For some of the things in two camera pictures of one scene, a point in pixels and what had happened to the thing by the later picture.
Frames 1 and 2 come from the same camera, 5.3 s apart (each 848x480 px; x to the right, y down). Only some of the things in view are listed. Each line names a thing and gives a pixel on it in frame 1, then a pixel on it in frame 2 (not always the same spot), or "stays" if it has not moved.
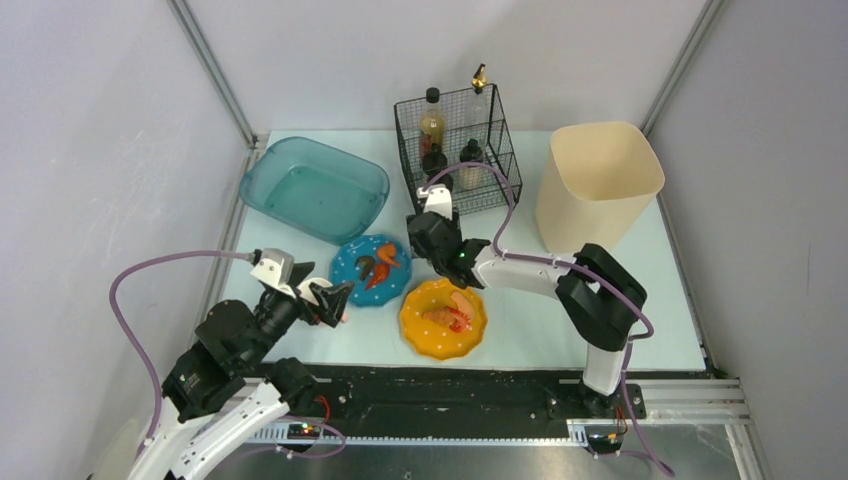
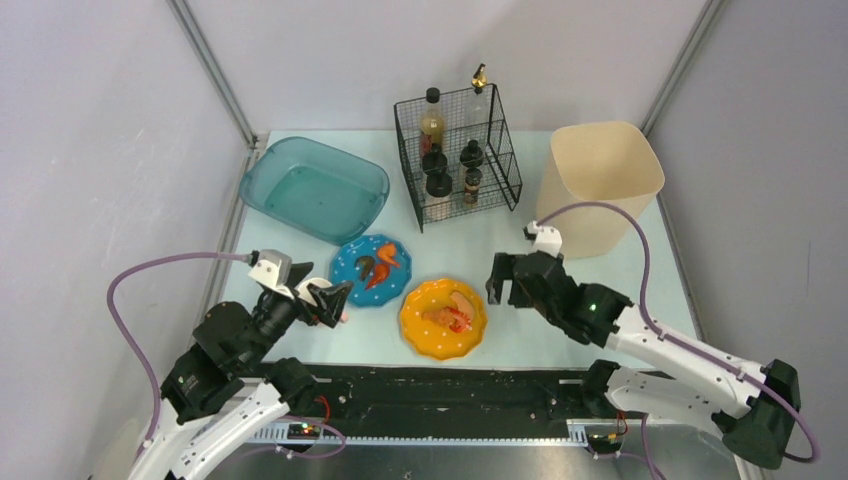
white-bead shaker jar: (434, 161) stays
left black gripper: (312, 296) stays
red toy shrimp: (381, 274) stays
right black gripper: (427, 233) → (520, 282)
